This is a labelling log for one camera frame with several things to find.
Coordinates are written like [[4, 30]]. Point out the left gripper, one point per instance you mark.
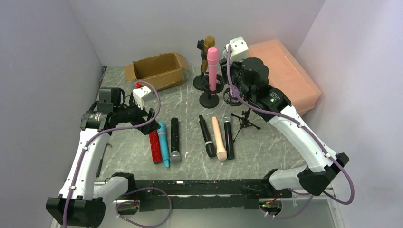
[[144, 118]]

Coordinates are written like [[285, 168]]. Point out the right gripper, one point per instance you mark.
[[227, 74]]

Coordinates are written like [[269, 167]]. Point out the blue microphone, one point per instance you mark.
[[163, 144]]

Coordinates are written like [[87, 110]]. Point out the red glitter microphone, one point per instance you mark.
[[155, 147]]

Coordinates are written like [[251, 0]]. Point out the black shock-mount round-base stand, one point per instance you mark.
[[209, 99]]

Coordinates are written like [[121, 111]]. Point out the pink microphone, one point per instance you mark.
[[212, 59]]

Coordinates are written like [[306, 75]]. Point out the black tripod shock-mount stand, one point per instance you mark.
[[244, 118]]

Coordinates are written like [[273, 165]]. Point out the black silver-head microphone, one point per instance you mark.
[[228, 137]]

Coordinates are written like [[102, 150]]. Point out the black clip round-base stand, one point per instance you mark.
[[197, 82]]

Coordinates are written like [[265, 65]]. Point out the gold microphone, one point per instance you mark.
[[208, 43]]

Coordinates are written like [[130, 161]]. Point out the cardboard box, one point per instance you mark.
[[162, 71]]

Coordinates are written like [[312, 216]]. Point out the black glitter microphone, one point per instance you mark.
[[175, 156]]

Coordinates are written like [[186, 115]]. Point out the plain black microphone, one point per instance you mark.
[[209, 145]]

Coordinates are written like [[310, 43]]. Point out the beige plastic microphone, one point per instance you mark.
[[220, 149]]

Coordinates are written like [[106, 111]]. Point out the purple glitter microphone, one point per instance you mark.
[[231, 91]]

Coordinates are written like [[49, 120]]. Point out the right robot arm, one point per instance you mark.
[[251, 78]]

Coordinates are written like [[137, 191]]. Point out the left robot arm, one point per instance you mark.
[[88, 157]]

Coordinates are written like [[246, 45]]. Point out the orange plastic storage box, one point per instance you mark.
[[286, 74]]

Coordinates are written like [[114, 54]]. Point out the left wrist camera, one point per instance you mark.
[[140, 93]]

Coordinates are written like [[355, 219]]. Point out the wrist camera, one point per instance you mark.
[[140, 93], [239, 50]]

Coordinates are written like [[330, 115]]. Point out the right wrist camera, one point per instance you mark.
[[239, 50]]

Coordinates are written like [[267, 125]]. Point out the aluminium rail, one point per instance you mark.
[[288, 208]]

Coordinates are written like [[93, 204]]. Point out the black base frame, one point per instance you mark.
[[203, 194]]

